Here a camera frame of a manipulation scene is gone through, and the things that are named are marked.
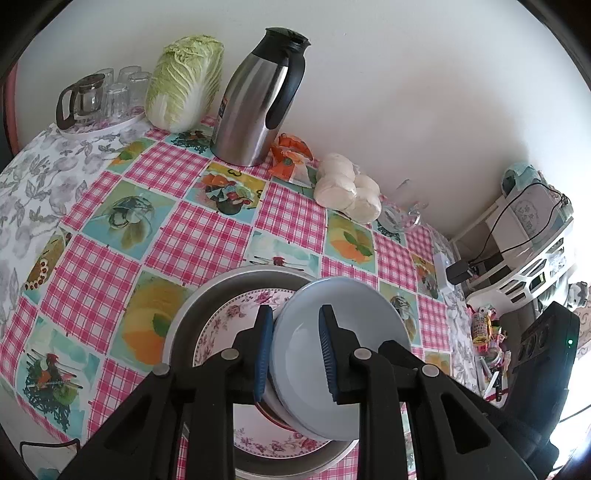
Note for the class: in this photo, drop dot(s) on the yellow striped candy packet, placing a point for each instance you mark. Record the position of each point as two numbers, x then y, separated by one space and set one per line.
480 332

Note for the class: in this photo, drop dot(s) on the clear glass jar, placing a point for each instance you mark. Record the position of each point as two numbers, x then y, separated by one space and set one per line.
85 99

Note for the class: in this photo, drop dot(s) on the clear glass mug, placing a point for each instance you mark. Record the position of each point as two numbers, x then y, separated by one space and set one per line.
397 219

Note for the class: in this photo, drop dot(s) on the pink floral round plate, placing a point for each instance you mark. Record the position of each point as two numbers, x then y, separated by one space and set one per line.
217 327

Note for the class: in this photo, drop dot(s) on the red chair back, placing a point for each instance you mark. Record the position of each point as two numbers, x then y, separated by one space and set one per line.
11 115

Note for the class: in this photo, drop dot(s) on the orange snack packet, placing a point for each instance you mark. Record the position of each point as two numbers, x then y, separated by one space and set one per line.
288 159

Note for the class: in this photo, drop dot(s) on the white power strip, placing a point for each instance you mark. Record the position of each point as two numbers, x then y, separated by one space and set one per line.
441 272

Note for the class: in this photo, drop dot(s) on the napa cabbage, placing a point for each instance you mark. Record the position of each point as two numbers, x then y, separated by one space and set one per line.
184 83

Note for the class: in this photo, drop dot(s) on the pink checked tablecloth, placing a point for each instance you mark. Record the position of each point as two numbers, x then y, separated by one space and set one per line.
115 277

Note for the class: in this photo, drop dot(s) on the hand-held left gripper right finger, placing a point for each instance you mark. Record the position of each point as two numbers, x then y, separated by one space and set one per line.
330 364

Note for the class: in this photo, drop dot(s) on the stainless steel thermos jug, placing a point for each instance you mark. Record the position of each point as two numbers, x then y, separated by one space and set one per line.
249 115

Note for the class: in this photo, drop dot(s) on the white cutout side shelf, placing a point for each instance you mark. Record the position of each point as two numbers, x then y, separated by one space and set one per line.
521 277

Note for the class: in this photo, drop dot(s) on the clear drinking glass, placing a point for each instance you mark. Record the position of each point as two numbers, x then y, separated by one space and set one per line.
138 92
116 101
129 74
105 78

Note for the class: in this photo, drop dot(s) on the white printed box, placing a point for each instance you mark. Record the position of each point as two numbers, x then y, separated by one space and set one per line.
531 212

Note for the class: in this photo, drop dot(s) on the pile of small trinkets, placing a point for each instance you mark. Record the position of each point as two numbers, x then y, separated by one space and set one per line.
494 364

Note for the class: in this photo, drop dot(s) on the light blue bowl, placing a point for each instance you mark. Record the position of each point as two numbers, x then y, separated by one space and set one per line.
300 360

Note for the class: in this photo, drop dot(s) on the metal basin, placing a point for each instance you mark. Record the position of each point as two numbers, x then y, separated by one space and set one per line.
184 323

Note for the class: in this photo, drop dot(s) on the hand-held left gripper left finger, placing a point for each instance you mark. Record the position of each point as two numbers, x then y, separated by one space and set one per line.
262 360

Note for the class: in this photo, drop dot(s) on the teal cloth item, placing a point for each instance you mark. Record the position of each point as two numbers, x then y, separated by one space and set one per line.
519 175

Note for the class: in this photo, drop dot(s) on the white serving tray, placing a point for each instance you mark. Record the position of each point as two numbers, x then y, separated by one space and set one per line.
106 129

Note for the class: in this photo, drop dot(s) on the bag of white steamed buns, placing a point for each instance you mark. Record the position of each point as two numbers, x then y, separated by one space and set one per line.
346 194

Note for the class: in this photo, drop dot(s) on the black charger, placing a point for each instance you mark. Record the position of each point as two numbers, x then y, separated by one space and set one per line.
461 273

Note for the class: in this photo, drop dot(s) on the grey plush toy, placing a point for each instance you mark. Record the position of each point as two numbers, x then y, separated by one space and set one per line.
577 295

